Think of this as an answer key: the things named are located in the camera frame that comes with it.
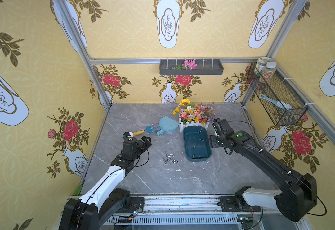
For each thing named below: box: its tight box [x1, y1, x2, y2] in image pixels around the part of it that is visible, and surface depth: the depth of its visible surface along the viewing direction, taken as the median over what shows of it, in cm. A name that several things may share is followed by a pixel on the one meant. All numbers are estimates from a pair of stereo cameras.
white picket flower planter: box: [170, 98, 216, 133], surface depth 95 cm
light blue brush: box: [259, 93, 293, 111], surface depth 73 cm
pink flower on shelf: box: [181, 59, 198, 70], surface depth 90 cm
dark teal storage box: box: [182, 125, 212, 162], surface depth 99 cm
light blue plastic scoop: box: [156, 115, 179, 137], surface depth 109 cm
